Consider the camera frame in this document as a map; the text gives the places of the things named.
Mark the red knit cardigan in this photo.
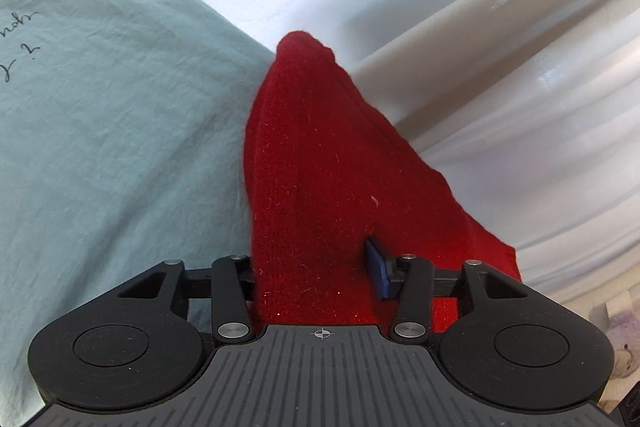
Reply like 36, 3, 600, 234
243, 31, 518, 329

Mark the light blue mushroom bedsheet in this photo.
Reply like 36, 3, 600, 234
1, 0, 272, 426

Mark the purple plush toy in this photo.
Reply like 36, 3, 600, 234
606, 312, 640, 379

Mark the white curtain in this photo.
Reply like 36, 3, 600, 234
202, 0, 639, 301

